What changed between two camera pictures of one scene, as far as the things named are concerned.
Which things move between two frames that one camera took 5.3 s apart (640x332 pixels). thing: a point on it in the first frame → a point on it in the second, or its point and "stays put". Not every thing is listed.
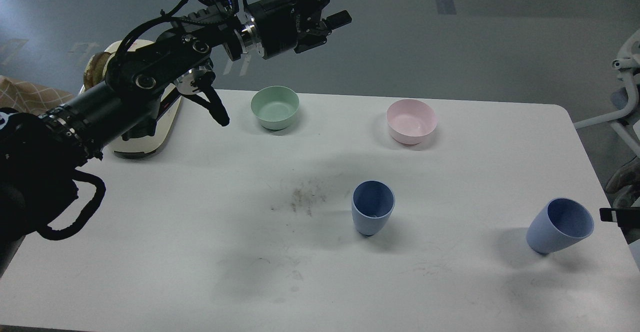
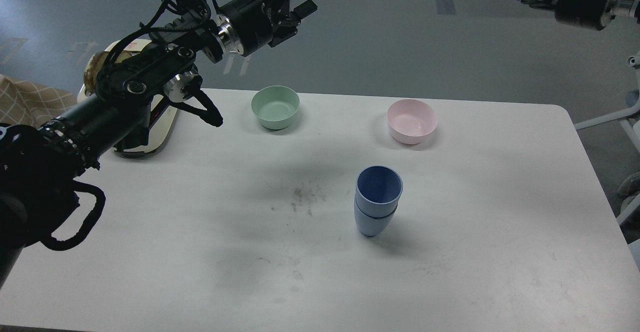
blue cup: (561, 223) → (378, 191)
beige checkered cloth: (29, 98) stays put
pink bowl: (410, 121) stays put
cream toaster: (148, 143) stays put
